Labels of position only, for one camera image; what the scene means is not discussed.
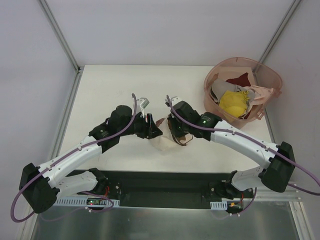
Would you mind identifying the beige round mesh laundry bag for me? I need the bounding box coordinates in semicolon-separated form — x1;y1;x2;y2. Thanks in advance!
150;118;193;151

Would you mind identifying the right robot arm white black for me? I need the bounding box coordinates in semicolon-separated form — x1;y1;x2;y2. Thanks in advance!
165;97;295;200

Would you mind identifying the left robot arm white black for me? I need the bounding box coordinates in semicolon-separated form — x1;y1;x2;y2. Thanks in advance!
19;105;163;214

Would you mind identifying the grey beige bra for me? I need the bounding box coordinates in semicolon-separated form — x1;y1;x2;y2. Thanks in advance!
210;78;241;104

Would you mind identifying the yellow bra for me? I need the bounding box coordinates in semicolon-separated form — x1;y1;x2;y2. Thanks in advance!
218;90;250;118

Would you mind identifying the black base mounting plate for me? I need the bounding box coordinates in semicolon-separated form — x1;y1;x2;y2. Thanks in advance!
74;170;260;208

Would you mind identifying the dark red garment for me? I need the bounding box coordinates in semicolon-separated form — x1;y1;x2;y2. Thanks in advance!
226;72;251;87

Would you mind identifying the light pink garment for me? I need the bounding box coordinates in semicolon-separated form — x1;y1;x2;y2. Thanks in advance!
244;85;274;112

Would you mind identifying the pink translucent plastic basket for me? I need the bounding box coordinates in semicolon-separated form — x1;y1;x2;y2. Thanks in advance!
203;57;283;129

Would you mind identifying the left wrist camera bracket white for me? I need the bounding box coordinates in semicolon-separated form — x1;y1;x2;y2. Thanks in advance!
136;97;150;118

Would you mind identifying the wrist camera bracket white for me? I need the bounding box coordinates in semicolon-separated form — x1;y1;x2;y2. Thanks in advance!
165;95;183;107
136;97;150;118

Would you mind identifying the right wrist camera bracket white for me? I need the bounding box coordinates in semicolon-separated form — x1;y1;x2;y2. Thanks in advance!
165;95;183;107

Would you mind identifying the right white cable duct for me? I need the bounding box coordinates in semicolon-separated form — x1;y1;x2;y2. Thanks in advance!
210;200;228;211

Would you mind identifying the white cable duct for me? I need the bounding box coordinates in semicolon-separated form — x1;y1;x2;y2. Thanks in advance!
210;200;228;211
54;196;120;208

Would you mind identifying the left white cable duct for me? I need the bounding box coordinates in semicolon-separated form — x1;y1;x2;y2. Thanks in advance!
54;196;120;208

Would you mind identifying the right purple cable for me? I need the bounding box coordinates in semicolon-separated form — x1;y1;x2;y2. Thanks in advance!
166;94;320;220

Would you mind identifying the purple cable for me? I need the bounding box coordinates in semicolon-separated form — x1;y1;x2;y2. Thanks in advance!
166;94;320;220
11;93;141;222

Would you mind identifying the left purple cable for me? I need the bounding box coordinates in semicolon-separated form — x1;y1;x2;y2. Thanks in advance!
11;93;141;222

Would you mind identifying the left aluminium frame post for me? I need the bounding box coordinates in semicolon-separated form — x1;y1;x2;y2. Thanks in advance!
37;0;81;73

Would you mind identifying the aluminium frame post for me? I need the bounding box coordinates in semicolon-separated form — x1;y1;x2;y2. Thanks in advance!
258;0;303;64
37;0;81;73

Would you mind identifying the right aluminium frame post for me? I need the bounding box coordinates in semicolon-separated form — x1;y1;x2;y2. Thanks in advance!
258;0;303;64

